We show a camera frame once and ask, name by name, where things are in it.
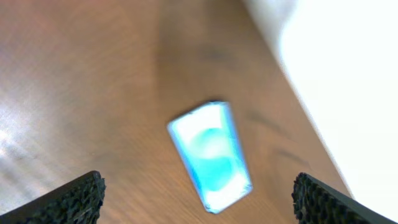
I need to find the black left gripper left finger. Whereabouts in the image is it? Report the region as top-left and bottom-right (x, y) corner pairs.
(1, 170), (106, 224)

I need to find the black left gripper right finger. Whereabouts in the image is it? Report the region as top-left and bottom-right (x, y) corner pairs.
(292, 172), (397, 224)

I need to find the blue Galaxy smartphone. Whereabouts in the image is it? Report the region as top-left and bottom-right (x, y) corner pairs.
(167, 101), (253, 214)

